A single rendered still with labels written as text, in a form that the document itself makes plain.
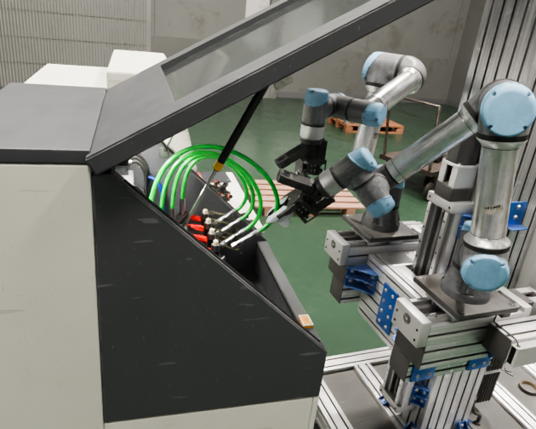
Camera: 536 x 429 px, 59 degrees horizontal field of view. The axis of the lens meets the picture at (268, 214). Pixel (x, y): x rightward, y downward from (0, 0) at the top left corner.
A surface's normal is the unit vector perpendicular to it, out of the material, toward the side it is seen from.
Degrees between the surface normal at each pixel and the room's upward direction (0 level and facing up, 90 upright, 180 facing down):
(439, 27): 90
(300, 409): 90
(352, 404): 0
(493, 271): 97
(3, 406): 90
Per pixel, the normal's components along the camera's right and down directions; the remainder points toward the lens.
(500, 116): -0.31, 0.22
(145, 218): 0.26, 0.41
